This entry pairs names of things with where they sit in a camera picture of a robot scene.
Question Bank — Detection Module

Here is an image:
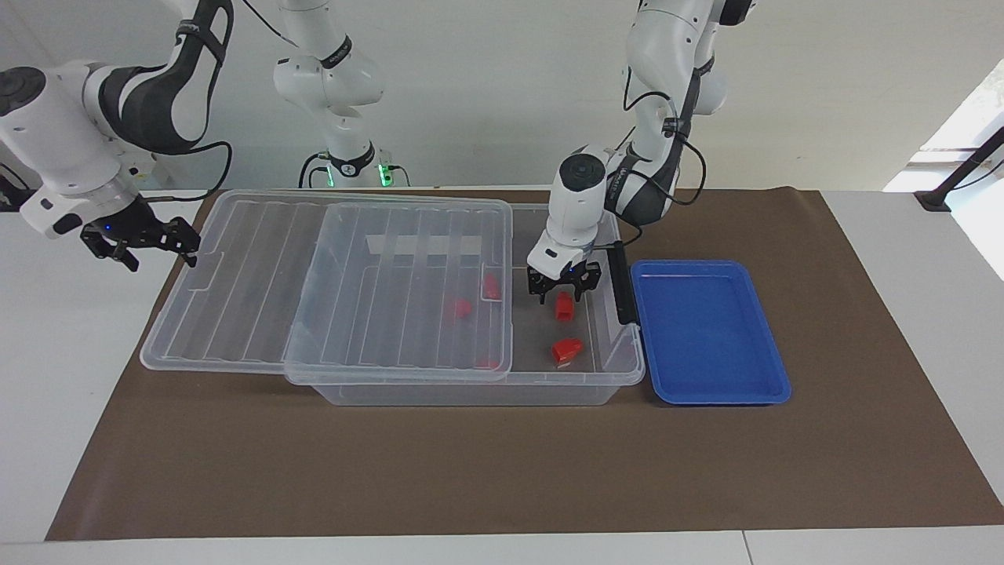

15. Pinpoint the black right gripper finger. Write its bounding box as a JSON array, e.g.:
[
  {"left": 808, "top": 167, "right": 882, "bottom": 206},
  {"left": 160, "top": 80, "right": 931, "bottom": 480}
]
[
  {"left": 82, "top": 239, "right": 140, "bottom": 273},
  {"left": 161, "top": 218, "right": 201, "bottom": 269}
]

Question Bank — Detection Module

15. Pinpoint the clear ribbed box lid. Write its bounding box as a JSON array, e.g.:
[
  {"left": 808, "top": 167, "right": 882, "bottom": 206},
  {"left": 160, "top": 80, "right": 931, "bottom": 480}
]
[{"left": 140, "top": 188, "right": 515, "bottom": 384}]

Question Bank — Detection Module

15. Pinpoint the clear plastic storage box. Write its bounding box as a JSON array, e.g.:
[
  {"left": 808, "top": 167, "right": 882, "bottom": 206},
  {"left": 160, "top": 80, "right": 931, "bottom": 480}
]
[{"left": 284, "top": 202, "right": 646, "bottom": 407}]

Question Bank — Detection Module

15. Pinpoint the blue plastic tray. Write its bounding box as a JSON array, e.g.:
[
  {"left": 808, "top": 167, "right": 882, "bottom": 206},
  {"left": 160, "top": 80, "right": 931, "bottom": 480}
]
[{"left": 630, "top": 260, "right": 792, "bottom": 406}]

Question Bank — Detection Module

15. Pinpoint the brown table mat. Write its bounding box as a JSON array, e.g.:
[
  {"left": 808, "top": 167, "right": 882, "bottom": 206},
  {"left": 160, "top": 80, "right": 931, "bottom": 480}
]
[{"left": 45, "top": 187, "right": 1004, "bottom": 542}]

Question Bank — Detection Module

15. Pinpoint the black background stand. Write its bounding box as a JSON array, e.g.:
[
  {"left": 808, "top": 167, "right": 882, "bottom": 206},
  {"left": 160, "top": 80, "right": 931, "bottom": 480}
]
[{"left": 914, "top": 126, "right": 1004, "bottom": 213}]

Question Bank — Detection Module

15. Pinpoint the black box latch handle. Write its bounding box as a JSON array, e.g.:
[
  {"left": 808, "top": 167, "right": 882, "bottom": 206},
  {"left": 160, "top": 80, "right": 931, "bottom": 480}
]
[{"left": 609, "top": 241, "right": 640, "bottom": 326}]

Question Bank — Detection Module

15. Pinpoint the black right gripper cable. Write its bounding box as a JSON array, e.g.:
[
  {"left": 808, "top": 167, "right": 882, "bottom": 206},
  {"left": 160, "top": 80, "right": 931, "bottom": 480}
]
[{"left": 133, "top": 141, "right": 234, "bottom": 203}]

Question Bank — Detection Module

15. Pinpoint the black base power cable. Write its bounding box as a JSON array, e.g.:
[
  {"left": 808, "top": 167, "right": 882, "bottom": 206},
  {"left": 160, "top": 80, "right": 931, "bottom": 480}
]
[{"left": 298, "top": 151, "right": 334, "bottom": 189}]

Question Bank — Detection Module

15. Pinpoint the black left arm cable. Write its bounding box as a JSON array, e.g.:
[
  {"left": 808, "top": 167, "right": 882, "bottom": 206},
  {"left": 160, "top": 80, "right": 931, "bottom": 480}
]
[{"left": 592, "top": 67, "right": 707, "bottom": 252}]

